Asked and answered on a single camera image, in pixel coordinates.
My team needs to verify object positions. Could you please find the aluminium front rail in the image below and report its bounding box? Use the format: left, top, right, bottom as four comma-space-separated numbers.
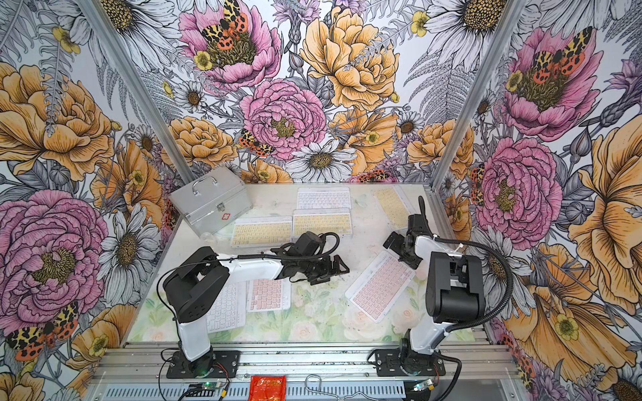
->
93, 342, 518, 384

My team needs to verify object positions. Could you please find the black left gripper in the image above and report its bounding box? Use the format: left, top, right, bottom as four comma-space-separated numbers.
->
298, 255, 349, 285

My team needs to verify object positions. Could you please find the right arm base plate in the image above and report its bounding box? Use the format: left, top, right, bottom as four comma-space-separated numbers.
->
374, 349, 446, 377

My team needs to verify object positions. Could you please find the right aluminium frame post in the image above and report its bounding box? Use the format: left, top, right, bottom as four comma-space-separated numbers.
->
430, 0, 527, 192

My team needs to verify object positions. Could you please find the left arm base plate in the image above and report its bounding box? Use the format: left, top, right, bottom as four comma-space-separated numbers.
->
167, 350, 241, 379

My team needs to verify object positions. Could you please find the white keyboard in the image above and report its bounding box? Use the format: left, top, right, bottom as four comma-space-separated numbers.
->
207, 282, 247, 333
297, 187, 351, 210

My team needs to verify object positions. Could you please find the white keyboard far centre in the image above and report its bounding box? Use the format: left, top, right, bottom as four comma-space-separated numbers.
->
297, 187, 351, 210

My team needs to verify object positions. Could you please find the yellow keyboard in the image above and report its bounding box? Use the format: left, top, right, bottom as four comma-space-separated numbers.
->
292, 208, 353, 237
373, 185, 416, 231
231, 217, 292, 247

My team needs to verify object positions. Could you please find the red packet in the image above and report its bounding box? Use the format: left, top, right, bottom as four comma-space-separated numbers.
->
248, 376, 287, 401

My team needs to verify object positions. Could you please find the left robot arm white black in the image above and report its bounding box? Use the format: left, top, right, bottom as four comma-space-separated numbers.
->
159, 232, 349, 379

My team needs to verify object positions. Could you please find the black corrugated cable right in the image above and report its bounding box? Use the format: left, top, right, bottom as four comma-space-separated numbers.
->
417, 194, 515, 332

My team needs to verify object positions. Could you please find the pink keyboard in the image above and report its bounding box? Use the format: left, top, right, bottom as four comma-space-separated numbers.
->
247, 279, 292, 312

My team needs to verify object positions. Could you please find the pink keyboard edge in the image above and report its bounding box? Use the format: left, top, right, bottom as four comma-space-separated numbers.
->
345, 250, 416, 322

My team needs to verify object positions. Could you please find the left aluminium frame post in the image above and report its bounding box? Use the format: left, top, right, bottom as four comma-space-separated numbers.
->
79, 1, 197, 183

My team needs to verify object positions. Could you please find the aluminium frame post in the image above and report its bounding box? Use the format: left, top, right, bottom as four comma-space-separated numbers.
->
430, 0, 527, 192
79, 1, 197, 183

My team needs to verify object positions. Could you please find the silver metal case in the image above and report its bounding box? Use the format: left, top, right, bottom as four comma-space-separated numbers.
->
170, 167, 252, 237

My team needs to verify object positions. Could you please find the white keyboard near left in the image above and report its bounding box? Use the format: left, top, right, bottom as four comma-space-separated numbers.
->
207, 282, 247, 333

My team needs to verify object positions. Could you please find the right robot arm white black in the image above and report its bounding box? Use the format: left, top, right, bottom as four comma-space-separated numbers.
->
374, 214, 486, 377

